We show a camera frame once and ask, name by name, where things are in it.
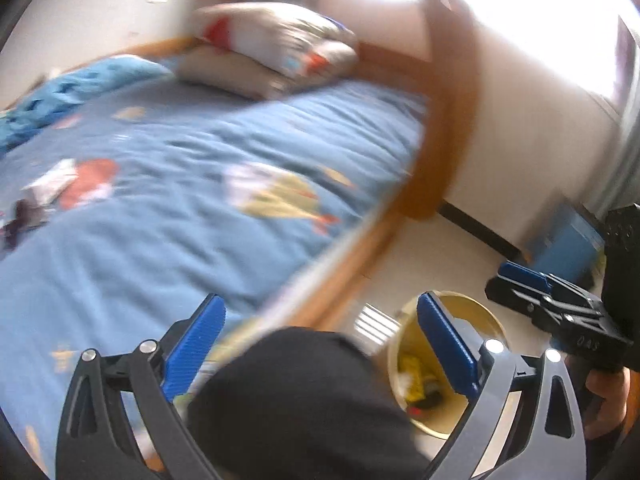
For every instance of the white striped object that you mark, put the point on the white striped object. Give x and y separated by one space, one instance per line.
375 324

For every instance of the folded cream printed quilt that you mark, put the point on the folded cream printed quilt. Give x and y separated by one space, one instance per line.
270 45

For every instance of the person's right hand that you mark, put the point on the person's right hand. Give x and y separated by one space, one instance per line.
607 400

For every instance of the black crumpled cloth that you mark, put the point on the black crumpled cloth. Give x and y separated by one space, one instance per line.
22 222

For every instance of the small white box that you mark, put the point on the small white box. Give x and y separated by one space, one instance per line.
50 182

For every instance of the window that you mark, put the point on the window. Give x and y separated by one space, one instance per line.
540 20

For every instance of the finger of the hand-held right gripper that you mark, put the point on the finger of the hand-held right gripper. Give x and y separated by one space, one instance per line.
520 277

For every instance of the yellow wrapper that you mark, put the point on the yellow wrapper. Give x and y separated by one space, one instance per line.
411 372

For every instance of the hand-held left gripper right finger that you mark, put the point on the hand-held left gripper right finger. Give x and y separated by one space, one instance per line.
445 345

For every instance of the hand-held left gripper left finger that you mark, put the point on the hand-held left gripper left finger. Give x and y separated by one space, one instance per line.
195 345

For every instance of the long blue plush toy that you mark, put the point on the long blue plush toy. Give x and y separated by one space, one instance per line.
75 90

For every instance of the wooden bunk bed frame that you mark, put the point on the wooden bunk bed frame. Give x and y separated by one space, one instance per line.
440 120

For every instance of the person's black trouser leg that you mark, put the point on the person's black trouser leg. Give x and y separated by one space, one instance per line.
300 410

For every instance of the blue box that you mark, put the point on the blue box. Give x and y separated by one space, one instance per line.
567 247

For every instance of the yellow waste bin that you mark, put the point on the yellow waste bin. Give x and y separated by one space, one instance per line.
480 320

